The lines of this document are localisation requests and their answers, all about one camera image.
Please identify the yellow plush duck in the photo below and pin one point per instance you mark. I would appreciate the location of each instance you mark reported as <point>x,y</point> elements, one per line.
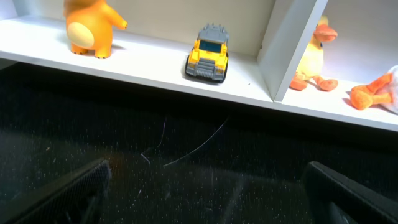
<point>311,62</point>

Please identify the white plush duck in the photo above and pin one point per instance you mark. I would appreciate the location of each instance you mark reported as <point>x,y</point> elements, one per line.
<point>370,95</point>

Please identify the yellow rubber duck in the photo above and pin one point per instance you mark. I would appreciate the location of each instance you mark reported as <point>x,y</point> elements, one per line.
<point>93,28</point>

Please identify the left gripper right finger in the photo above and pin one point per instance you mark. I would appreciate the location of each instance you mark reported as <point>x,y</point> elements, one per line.
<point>342,199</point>

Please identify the grey and yellow toy truck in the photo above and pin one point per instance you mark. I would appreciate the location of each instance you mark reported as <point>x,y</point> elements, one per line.
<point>208,56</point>

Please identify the white shelf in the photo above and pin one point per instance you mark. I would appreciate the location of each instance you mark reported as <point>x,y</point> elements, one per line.
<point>149,65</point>

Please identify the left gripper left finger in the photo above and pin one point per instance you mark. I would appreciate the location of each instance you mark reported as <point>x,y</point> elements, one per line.
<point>62,199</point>

